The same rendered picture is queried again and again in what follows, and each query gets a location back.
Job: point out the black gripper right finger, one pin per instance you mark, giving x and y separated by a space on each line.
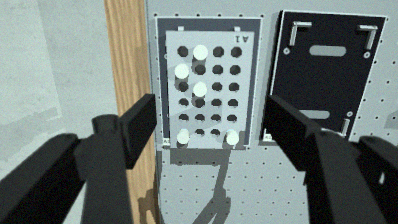
337 192

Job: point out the light grey block with holes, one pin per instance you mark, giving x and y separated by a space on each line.
226 73

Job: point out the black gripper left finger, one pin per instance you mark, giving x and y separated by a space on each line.
43 188

